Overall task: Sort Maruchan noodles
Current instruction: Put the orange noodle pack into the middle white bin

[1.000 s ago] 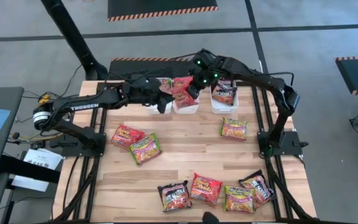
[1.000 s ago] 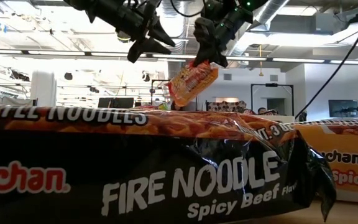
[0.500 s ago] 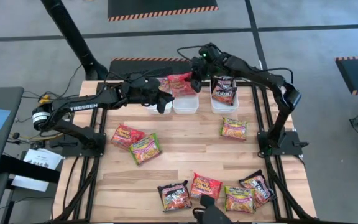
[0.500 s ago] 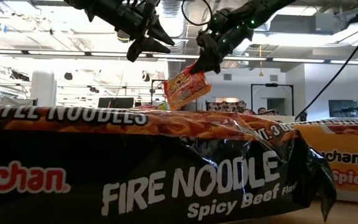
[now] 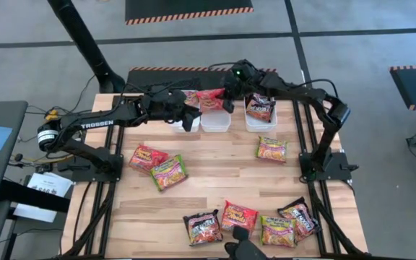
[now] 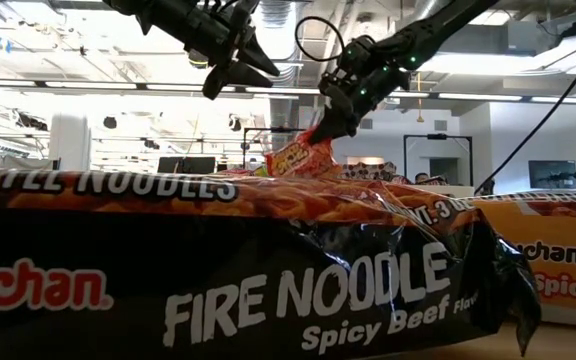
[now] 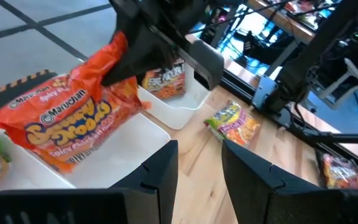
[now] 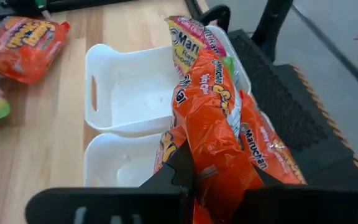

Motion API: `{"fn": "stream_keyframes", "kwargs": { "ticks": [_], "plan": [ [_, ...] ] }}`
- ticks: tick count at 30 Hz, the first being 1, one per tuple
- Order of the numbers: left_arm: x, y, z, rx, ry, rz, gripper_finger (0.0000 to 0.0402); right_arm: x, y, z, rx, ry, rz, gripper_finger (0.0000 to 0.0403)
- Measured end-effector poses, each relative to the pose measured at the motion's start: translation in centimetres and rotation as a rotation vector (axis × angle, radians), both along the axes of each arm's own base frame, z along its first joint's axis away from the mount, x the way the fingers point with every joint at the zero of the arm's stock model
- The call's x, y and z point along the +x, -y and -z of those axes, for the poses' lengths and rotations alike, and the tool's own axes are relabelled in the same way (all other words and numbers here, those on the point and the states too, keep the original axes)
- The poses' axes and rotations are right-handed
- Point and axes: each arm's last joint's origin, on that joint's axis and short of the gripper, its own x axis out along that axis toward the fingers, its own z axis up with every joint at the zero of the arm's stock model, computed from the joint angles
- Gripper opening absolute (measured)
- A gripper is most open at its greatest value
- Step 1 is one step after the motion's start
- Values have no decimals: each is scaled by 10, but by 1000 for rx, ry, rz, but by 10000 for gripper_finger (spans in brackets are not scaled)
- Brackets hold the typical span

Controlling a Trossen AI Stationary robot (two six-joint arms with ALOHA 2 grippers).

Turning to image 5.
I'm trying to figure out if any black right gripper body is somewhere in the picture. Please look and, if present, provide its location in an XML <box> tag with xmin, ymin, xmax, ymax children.
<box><xmin>225</xmin><ymin>61</ymin><xmax>269</xmax><ymax>98</ymax></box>

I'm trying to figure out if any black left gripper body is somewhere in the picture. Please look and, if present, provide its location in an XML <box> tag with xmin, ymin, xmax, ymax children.
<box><xmin>145</xmin><ymin>86</ymin><xmax>196</xmax><ymax>122</ymax></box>

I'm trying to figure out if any green Maruchan ramen packet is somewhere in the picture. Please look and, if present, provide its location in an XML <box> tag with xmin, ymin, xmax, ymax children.
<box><xmin>254</xmin><ymin>135</ymin><xmax>289</xmax><ymax>163</ymax></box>
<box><xmin>149</xmin><ymin>154</ymin><xmax>189</xmax><ymax>192</ymax></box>
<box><xmin>259</xmin><ymin>214</ymin><xmax>298</xmax><ymax>248</ymax></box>
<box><xmin>183</xmin><ymin>90</ymin><xmax>199</xmax><ymax>108</ymax></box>

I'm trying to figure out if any black Maruchan Fire Noodle packet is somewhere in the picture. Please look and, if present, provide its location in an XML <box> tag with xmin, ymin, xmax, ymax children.
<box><xmin>182</xmin><ymin>209</ymin><xmax>224</xmax><ymax>247</ymax></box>
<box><xmin>246</xmin><ymin>92</ymin><xmax>277</xmax><ymax>123</ymax></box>
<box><xmin>277</xmin><ymin>196</ymin><xmax>321</xmax><ymax>242</ymax></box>

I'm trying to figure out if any white plastic bin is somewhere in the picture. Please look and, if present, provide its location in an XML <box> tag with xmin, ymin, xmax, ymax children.
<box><xmin>243</xmin><ymin>94</ymin><xmax>278</xmax><ymax>133</ymax></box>
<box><xmin>200</xmin><ymin>90</ymin><xmax>232</xmax><ymax>133</ymax></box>
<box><xmin>169</xmin><ymin>90</ymin><xmax>202</xmax><ymax>133</ymax></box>

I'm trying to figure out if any white printed paper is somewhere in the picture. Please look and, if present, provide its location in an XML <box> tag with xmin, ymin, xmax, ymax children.
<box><xmin>12</xmin><ymin>172</ymin><xmax>74</xmax><ymax>224</ymax></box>

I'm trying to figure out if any grey desk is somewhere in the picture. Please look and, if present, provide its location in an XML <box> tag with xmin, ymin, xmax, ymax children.
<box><xmin>0</xmin><ymin>100</ymin><xmax>29</xmax><ymax>207</ymax></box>

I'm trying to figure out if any black desk crossbar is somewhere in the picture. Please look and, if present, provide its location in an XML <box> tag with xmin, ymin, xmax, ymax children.
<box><xmin>0</xmin><ymin>179</ymin><xmax>72</xmax><ymax>214</ymax></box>

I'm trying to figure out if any black aluminium table frame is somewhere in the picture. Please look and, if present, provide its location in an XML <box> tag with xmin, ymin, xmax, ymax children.
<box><xmin>61</xmin><ymin>92</ymin><xmax>371</xmax><ymax>260</ymax></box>

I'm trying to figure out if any black camera mast pole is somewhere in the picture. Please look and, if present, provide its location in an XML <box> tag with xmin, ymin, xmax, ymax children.
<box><xmin>46</xmin><ymin>0</ymin><xmax>126</xmax><ymax>94</ymax></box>

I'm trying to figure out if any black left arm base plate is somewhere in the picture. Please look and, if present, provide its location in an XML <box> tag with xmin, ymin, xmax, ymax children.
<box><xmin>56</xmin><ymin>153</ymin><xmax>124</xmax><ymax>183</ymax></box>

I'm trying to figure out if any yellow cable plug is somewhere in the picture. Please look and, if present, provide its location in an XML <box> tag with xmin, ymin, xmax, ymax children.
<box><xmin>44</xmin><ymin>109</ymin><xmax>60</xmax><ymax>123</ymax></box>

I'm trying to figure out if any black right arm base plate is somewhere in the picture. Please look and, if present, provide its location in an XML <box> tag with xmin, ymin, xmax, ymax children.
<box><xmin>298</xmin><ymin>151</ymin><xmax>360</xmax><ymax>181</ymax></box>

